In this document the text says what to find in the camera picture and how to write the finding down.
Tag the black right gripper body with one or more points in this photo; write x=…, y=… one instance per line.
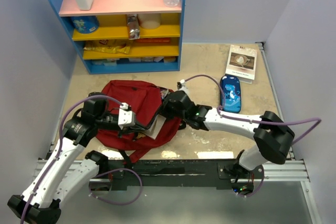
x=169, y=110

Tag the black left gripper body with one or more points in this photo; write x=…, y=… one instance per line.
x=106, y=121

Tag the blue cartoon book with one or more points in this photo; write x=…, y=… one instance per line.
x=159, y=120

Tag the red backpack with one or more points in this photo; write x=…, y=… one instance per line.
x=144, y=99

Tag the orange treehouse book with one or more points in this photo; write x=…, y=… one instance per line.
x=138, y=136

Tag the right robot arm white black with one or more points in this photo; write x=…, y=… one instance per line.
x=272, y=137

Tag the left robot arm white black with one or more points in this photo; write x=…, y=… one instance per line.
x=41, y=202

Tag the yellow chips bag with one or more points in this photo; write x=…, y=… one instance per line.
x=109, y=46

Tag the blue dinosaur pencil case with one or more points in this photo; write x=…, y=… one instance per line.
x=231, y=101

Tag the red flat box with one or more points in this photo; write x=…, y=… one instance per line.
x=154, y=40

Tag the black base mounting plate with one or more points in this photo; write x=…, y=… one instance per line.
x=174, y=173

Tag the white coffee cover book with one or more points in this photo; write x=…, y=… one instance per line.
x=241, y=63

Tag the silver snack packet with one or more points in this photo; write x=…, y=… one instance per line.
x=133, y=27

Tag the blue shelf unit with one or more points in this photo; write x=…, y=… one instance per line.
x=111, y=14

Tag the white round container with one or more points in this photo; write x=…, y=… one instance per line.
x=149, y=21

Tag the blue snack can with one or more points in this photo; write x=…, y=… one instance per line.
x=85, y=24

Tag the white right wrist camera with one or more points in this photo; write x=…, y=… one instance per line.
x=181, y=86

